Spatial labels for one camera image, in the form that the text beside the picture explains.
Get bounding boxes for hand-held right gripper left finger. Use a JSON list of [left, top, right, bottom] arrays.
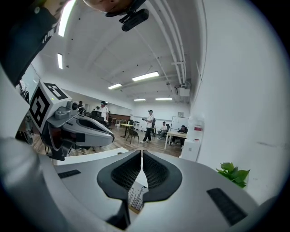
[[39, 149, 142, 228]]

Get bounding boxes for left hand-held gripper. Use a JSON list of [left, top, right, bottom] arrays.
[[29, 81, 115, 162]]

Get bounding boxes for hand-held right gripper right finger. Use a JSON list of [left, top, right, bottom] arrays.
[[130, 149, 259, 232]]

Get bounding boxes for white printed table card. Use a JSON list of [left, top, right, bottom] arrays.
[[127, 181, 149, 210]]

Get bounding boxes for wooden card holder base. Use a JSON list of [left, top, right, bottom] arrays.
[[127, 203, 140, 215]]

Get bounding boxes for yellow-top table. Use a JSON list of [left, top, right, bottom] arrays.
[[119, 123, 135, 139]]

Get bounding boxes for green potted plant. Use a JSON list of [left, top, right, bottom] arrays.
[[215, 161, 251, 189]]

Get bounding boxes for white water dispenser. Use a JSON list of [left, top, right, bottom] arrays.
[[179, 138, 203, 162]]

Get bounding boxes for wooden-top table white legs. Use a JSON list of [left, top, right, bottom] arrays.
[[164, 131, 188, 150]]

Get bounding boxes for clear water bottle red label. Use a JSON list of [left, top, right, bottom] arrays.
[[187, 115, 205, 141]]

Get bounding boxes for whiteboard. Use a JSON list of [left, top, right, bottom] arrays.
[[171, 116, 189, 131]]

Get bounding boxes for white ceiling air unit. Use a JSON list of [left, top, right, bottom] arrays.
[[174, 84, 191, 97]]

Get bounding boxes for person's black clothing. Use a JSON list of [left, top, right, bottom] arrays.
[[0, 0, 69, 87]]

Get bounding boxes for white ceiling pipes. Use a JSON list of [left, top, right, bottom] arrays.
[[144, 0, 188, 87]]

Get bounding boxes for person's head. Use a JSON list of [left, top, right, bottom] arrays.
[[82, 0, 135, 13]]

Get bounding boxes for black head-worn camera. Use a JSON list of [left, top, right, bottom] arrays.
[[105, 1, 150, 33]]

